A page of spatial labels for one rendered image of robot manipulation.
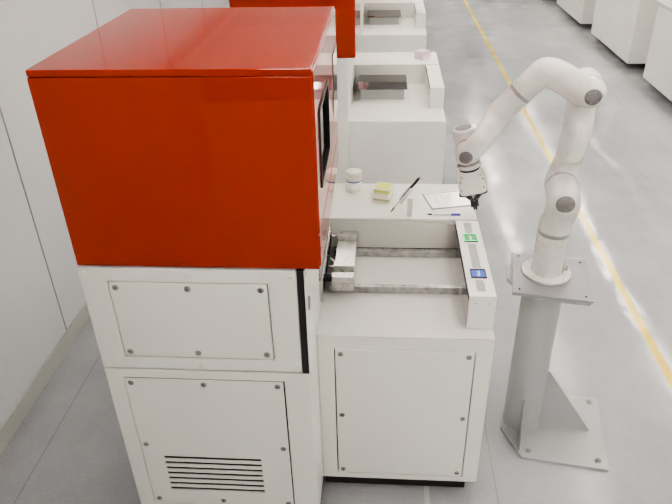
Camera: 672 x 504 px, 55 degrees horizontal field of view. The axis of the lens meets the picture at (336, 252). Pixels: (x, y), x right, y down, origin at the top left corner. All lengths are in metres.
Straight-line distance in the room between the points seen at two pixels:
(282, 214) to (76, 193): 0.59
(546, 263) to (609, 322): 1.40
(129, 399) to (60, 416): 1.10
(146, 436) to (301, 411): 0.59
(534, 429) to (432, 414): 0.76
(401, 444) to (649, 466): 1.13
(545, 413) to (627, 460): 0.38
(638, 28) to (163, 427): 7.48
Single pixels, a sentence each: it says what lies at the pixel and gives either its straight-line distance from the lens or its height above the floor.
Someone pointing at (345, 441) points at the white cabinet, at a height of 0.29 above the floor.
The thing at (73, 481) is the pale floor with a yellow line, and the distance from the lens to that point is 3.17.
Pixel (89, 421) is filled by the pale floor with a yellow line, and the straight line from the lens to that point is 3.40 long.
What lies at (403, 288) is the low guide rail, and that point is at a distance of 2.51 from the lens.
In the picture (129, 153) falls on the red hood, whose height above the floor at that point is 1.59.
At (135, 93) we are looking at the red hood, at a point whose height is 1.76.
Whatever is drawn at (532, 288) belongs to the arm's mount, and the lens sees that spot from 2.61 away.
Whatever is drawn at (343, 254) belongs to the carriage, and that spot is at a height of 0.88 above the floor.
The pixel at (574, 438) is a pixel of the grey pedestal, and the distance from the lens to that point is 3.21.
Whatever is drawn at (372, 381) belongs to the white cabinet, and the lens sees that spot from 2.44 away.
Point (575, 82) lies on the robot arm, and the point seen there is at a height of 1.62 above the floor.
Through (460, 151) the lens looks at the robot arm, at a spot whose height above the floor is 1.37.
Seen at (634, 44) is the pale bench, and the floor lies 0.31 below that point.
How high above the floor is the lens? 2.26
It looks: 31 degrees down
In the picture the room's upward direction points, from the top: 2 degrees counter-clockwise
